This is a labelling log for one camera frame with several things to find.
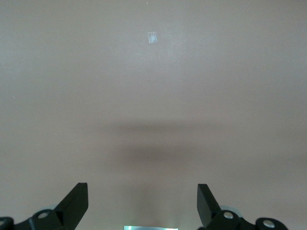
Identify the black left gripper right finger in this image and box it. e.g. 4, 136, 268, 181
197, 184, 287, 230

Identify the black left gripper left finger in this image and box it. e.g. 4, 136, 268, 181
0, 182, 89, 230

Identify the small clear tape piece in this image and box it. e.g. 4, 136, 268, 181
147, 31, 158, 45

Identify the brown table cover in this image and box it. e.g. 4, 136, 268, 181
0, 0, 307, 230

